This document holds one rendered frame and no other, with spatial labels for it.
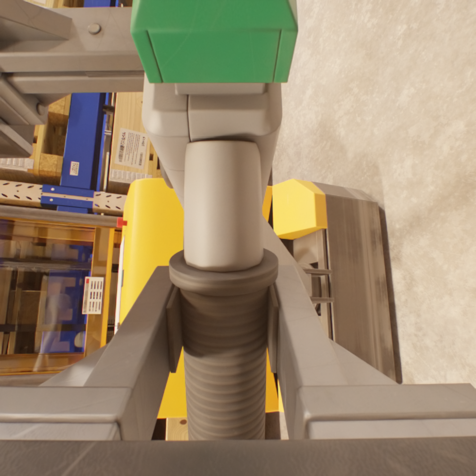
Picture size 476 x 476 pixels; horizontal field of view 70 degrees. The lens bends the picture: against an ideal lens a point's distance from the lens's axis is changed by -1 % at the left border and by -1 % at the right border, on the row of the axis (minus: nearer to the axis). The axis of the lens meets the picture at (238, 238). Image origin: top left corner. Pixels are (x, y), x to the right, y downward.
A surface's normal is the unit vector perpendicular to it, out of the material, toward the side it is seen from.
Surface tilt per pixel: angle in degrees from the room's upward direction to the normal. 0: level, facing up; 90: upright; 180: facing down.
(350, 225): 90
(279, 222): 22
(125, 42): 68
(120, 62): 90
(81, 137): 90
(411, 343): 0
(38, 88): 90
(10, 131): 158
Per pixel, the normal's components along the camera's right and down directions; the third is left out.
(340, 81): -0.92, -0.08
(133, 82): 0.00, 0.97
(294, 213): -0.72, -0.16
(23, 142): 1.00, 0.00
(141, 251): 0.01, -0.23
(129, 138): 0.38, -0.19
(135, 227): -0.38, -0.22
